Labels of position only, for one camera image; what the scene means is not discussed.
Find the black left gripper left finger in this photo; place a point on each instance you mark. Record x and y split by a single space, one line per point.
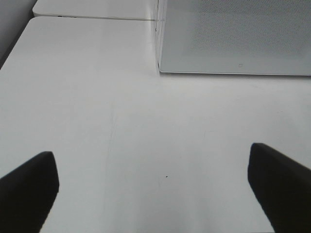
27 194

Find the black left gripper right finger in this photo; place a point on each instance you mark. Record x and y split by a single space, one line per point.
282 187

